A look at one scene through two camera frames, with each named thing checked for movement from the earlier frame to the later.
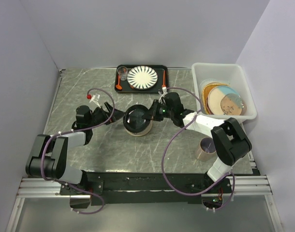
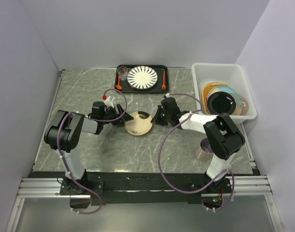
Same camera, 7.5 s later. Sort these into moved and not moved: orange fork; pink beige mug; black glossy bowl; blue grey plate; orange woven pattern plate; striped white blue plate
Moved: black glossy bowl; blue grey plate
Not moved: orange fork; striped white blue plate; pink beige mug; orange woven pattern plate
